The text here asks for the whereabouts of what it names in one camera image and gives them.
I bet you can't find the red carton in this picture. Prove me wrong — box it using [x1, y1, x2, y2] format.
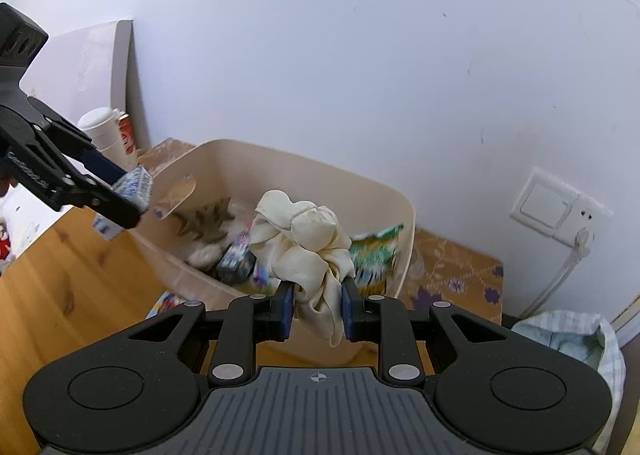
[117, 114, 137, 156]

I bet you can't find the small blue white packet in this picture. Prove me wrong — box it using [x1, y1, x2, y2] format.
[93, 165, 154, 242]

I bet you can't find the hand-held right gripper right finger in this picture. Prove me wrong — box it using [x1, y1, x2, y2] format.
[341, 280, 510, 384]

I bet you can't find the brown claw hair clip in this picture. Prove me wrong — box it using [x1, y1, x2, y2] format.
[173, 196, 234, 242]

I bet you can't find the colourful small snack packet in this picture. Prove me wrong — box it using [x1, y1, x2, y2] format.
[146, 290, 187, 320]

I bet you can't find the white plush with red bow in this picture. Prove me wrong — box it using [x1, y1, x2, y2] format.
[186, 241, 227, 270]

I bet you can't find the white wall switch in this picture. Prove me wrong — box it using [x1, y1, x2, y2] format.
[509, 167, 582, 239]

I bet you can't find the green white snack packet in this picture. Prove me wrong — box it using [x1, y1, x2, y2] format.
[349, 224, 405, 297]

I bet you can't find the white wall socket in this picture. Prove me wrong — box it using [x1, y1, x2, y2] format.
[550, 192, 614, 249]

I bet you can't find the pale purple headboard panel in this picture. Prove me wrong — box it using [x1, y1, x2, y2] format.
[19, 19, 152, 152]

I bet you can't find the light blue striped cloth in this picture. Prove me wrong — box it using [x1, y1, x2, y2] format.
[510, 310, 627, 452]

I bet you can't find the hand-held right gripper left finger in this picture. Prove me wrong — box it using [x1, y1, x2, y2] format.
[125, 280, 297, 384]

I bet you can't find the white printed pillow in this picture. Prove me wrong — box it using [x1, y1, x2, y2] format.
[0, 184, 67, 277]

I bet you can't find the beige plastic storage bin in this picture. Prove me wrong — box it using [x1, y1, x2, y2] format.
[132, 138, 417, 369]

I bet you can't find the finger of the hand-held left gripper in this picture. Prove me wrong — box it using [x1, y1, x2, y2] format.
[37, 145, 144, 231]
[27, 96, 132, 184]

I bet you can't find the white plug with cable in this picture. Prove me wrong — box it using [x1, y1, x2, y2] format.
[519, 227, 597, 319]

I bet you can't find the wooden desktop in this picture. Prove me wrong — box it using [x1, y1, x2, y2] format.
[0, 208, 351, 455]

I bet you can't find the white thermos bottle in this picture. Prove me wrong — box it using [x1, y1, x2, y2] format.
[77, 107, 126, 169]

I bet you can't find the cream scrunchie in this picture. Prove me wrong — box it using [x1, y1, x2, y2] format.
[248, 190, 357, 348]

